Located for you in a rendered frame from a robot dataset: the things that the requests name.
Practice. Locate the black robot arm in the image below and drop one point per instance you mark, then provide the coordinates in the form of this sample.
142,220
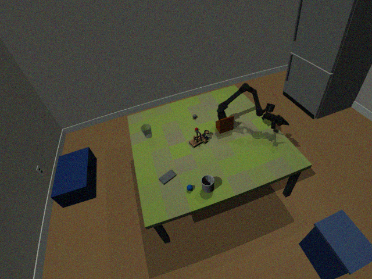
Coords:
259,110

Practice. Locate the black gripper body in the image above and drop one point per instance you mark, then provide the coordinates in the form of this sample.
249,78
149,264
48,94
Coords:
276,118

